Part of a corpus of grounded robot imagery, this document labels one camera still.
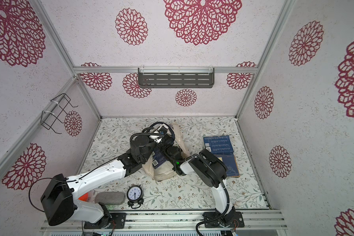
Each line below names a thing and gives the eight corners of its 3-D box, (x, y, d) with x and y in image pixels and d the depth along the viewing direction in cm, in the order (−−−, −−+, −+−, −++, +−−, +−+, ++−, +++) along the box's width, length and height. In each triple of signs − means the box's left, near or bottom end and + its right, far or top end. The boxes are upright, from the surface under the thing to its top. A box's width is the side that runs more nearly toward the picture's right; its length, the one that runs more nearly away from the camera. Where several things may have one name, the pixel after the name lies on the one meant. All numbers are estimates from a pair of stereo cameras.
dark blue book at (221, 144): (204, 156, 100) (206, 151, 95) (202, 140, 108) (204, 135, 103) (231, 156, 100) (234, 151, 95) (227, 140, 108) (229, 135, 103)
